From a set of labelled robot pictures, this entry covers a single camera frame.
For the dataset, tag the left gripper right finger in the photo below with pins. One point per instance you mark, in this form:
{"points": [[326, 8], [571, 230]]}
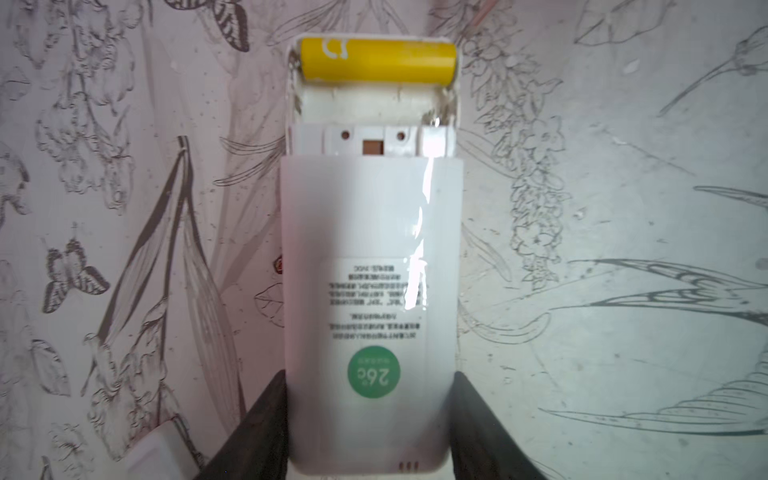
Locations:
{"points": [[481, 448]]}

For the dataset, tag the small white remote control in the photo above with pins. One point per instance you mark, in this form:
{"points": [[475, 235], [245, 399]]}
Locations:
{"points": [[371, 187]]}

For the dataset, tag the white AC remote control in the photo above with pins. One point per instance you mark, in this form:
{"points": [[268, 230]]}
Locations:
{"points": [[162, 454]]}

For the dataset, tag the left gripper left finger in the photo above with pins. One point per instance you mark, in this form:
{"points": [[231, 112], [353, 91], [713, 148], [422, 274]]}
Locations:
{"points": [[259, 446]]}

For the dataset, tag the yellow AAA battery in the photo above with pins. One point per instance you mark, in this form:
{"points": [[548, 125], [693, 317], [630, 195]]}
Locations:
{"points": [[354, 60]]}

